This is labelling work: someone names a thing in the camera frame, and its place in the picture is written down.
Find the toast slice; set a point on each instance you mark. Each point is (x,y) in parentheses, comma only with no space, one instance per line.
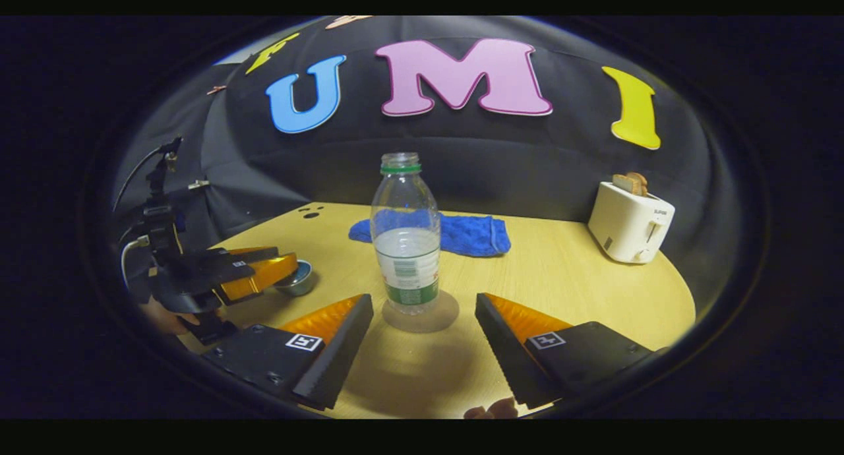
(630,183)

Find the round brown coaster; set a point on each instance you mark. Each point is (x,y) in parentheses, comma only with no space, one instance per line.
(445,316)

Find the blue towel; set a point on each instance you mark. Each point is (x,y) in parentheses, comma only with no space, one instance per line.
(475,234)

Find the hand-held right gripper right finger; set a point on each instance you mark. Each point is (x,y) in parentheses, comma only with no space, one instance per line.
(501,349)

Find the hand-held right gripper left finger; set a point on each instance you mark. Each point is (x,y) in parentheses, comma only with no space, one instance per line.
(343,349)

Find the white toaster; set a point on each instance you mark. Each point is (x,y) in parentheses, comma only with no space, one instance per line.
(626,227)

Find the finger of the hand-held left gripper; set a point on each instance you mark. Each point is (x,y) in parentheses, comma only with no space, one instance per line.
(264,277)
(244,256)

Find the copper clip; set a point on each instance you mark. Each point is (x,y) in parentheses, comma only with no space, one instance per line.
(215,89)

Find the blue teacup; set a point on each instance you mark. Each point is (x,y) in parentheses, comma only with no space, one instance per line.
(300,285)

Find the clear plastic water bottle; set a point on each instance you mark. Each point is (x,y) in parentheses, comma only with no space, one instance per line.
(405,270)

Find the silver clip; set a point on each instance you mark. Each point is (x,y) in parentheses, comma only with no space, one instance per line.
(198,184)

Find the black backdrop cloth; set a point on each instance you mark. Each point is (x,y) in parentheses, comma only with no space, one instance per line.
(494,158)

